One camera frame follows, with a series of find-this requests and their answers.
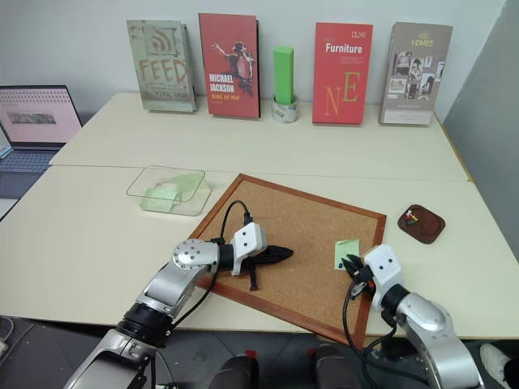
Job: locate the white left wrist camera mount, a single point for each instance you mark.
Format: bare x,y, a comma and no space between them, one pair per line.
247,240

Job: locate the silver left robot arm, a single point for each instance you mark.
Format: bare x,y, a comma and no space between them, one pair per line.
170,283

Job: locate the red Michael Jackson book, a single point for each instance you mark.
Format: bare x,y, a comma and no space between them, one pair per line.
229,65

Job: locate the cork board with wooden frame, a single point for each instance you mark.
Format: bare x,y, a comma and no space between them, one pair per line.
292,219

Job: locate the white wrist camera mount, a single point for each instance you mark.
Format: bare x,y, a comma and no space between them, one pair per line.
247,240
385,267

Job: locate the brown leather tray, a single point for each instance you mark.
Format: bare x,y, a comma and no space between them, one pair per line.
430,231

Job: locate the green sticky note stack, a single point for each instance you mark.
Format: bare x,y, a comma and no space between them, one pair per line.
158,200

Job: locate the white shoe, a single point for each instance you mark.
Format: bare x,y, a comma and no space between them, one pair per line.
495,362

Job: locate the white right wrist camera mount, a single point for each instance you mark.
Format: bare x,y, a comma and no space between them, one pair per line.
385,267

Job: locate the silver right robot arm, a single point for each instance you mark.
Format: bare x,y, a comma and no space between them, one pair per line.
425,320

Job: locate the open laptop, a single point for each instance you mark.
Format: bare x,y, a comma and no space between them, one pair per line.
36,117

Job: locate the clear tape roll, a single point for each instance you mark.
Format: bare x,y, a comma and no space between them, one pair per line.
285,111

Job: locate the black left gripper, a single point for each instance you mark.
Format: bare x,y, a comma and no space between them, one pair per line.
259,259

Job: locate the green rectangular block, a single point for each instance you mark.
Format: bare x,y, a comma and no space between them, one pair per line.
284,75

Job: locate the grey Homes book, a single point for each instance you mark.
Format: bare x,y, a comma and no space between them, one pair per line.
415,73

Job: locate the clear plastic box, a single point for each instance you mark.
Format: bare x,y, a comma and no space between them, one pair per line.
192,202

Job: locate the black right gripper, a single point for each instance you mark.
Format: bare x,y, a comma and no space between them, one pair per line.
363,281

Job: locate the grey FEED book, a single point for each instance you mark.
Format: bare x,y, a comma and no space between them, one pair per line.
162,65

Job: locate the dark rounded shape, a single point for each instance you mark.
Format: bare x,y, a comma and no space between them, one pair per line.
336,368
239,373

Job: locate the red Furniture book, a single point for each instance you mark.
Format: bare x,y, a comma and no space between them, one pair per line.
342,73

